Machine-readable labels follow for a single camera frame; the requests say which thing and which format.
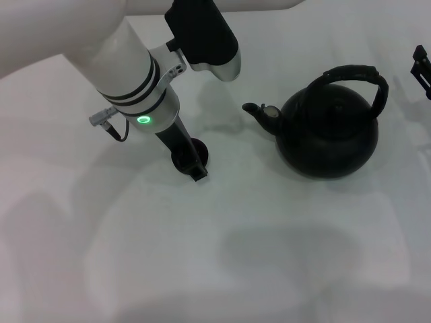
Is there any left arm wrist cable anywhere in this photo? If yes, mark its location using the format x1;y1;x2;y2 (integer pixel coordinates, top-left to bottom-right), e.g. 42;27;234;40
88;107;131;142

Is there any small dark round teacup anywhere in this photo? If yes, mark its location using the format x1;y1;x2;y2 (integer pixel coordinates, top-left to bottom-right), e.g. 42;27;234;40
171;138;212;174

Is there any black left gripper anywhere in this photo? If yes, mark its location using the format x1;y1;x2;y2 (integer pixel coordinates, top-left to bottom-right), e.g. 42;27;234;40
154;116;209;182

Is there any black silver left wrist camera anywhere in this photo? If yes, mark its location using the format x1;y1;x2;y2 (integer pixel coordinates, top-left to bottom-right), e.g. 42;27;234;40
164;0;242;81

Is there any black round teapot with handle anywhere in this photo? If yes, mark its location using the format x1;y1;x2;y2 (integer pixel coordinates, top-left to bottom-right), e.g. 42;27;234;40
241;64;389;180

